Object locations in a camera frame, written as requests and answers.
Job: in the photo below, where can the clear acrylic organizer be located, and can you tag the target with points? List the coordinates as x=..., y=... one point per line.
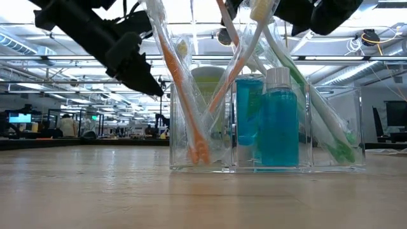
x=222, y=169

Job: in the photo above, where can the black monitor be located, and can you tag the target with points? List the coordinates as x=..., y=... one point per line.
x=397, y=114

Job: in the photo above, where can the background black robot arm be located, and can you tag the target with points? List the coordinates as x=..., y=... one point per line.
x=162, y=121

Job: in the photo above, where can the dark desk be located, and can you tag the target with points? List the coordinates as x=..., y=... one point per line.
x=388, y=145

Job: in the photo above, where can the long black bench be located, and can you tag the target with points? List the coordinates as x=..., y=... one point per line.
x=95, y=143

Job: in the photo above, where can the green disinfecting wipes canister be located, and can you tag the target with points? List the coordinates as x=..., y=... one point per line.
x=206, y=74

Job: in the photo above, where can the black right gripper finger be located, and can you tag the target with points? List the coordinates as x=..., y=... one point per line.
x=235, y=8

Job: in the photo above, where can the small yellow container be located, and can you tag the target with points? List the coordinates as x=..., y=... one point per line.
x=35, y=127

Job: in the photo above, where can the person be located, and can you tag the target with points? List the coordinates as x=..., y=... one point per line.
x=68, y=126

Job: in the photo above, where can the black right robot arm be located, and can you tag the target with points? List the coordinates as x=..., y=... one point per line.
x=337, y=16

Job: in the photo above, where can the blue lit monitor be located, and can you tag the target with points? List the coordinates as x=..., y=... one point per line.
x=19, y=118

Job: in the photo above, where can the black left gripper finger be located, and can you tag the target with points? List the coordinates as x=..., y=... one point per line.
x=140, y=76
x=140, y=23

